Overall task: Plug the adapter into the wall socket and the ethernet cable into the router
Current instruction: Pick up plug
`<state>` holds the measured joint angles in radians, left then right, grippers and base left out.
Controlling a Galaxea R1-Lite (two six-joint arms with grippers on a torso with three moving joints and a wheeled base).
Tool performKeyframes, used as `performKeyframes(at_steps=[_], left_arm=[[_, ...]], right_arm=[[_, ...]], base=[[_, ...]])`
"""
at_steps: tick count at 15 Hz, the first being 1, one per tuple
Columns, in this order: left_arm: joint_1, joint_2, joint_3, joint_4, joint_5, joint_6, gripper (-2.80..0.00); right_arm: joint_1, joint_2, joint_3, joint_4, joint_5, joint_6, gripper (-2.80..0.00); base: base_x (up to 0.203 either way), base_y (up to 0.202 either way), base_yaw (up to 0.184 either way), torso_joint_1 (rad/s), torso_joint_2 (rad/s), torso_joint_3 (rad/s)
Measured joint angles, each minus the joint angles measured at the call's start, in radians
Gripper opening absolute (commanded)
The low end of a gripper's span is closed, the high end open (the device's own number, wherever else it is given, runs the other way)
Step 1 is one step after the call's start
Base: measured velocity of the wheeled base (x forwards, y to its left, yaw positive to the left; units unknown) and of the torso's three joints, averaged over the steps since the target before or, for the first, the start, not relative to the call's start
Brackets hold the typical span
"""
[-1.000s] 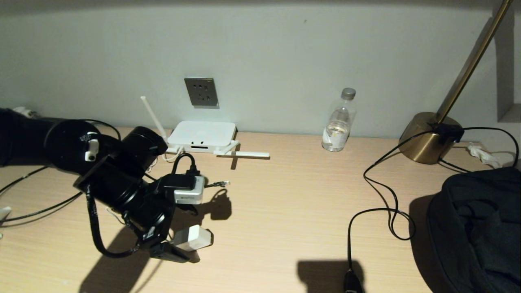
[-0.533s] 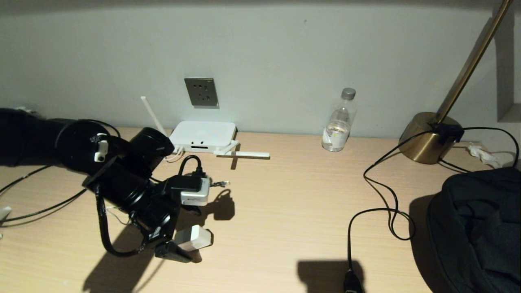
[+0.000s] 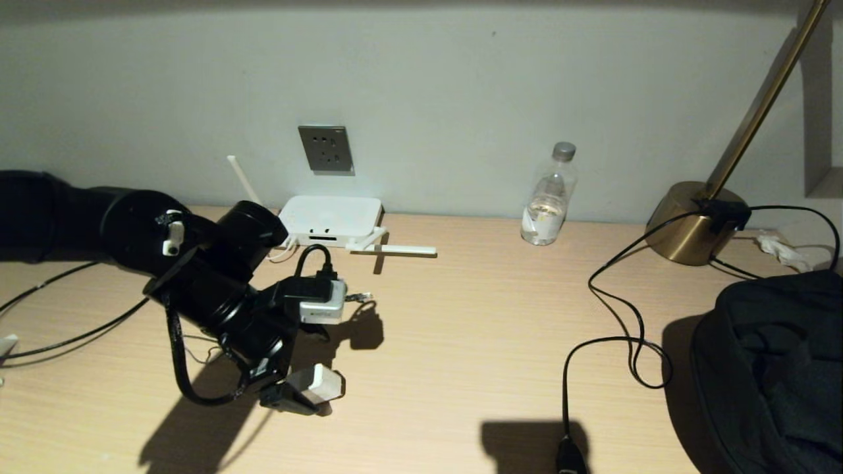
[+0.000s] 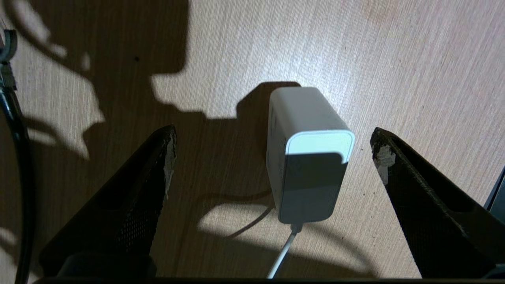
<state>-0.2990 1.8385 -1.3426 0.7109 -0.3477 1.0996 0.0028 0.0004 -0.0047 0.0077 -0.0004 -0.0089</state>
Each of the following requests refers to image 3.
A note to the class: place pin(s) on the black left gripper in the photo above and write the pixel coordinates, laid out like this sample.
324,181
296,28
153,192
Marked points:
260,342

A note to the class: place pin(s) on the white power adapter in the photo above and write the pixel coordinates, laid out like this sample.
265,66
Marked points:
323,385

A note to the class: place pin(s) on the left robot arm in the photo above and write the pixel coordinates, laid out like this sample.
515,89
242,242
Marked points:
66,210

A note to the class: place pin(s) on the white router with antennas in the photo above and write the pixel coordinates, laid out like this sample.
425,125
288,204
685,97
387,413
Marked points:
329,217

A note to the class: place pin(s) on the clear plastic water bottle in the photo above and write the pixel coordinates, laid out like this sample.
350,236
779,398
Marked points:
546,210

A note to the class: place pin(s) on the brass desk lamp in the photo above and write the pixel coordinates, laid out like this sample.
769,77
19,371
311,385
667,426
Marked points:
685,230

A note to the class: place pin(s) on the black box on lamp base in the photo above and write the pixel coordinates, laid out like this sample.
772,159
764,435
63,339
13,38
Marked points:
724,216

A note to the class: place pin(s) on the black fabric bag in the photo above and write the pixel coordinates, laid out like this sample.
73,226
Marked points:
770,368

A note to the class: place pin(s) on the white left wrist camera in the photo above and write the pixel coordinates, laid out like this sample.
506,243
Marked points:
323,306

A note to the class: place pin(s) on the grey wall socket plate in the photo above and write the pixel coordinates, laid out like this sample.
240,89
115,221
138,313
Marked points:
326,150

